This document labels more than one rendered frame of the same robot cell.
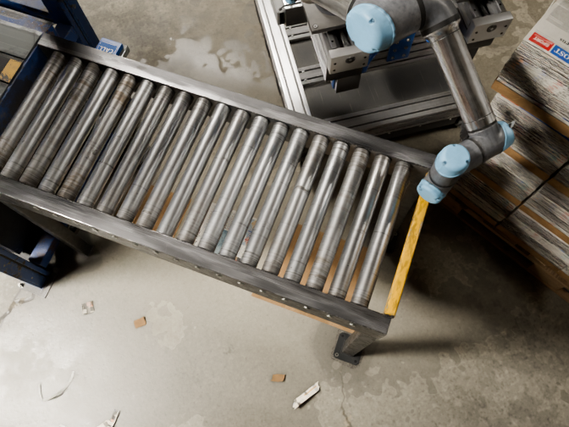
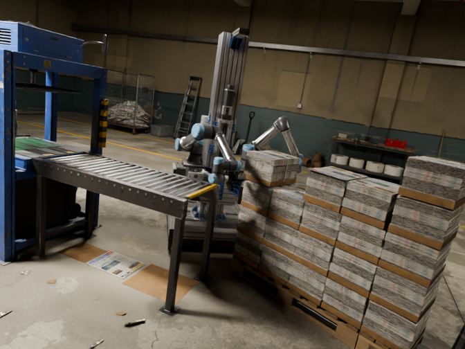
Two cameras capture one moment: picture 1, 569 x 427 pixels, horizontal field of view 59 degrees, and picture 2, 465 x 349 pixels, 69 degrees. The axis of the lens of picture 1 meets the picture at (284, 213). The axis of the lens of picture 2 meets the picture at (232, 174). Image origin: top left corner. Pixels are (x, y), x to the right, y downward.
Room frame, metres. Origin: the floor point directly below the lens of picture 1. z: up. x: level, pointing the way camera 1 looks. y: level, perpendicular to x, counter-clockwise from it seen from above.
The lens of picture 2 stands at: (-1.87, -0.39, 1.47)
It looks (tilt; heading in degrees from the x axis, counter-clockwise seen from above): 13 degrees down; 356
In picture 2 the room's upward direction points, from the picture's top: 9 degrees clockwise
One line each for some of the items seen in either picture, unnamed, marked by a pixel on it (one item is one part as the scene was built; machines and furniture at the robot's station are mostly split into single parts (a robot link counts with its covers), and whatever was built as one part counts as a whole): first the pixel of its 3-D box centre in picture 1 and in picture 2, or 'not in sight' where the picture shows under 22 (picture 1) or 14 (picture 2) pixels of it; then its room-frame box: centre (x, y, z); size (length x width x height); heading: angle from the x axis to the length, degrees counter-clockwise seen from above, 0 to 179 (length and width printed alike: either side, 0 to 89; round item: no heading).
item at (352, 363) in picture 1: (349, 348); (169, 309); (0.17, -0.23, 0.01); 0.14 x 0.13 x 0.01; 156
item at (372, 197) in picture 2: not in sight; (376, 201); (0.22, -1.49, 0.95); 0.38 x 0.29 x 0.23; 132
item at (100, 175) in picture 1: (118, 142); (99, 167); (0.77, 0.50, 0.77); 0.47 x 0.05 x 0.05; 156
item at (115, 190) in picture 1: (136, 148); (106, 169); (0.74, 0.44, 0.77); 0.47 x 0.05 x 0.05; 156
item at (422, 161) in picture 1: (229, 107); (146, 174); (0.89, 0.15, 0.74); 1.34 x 0.05 x 0.12; 66
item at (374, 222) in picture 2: not in sight; (374, 213); (0.22, -1.49, 0.86); 0.38 x 0.29 x 0.04; 132
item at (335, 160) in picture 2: not in sight; (368, 157); (5.99, -4.06, 0.55); 1.80 x 0.70 x 1.09; 66
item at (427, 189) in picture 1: (439, 181); (216, 178); (0.52, -0.43, 0.88); 0.11 x 0.08 x 0.09; 136
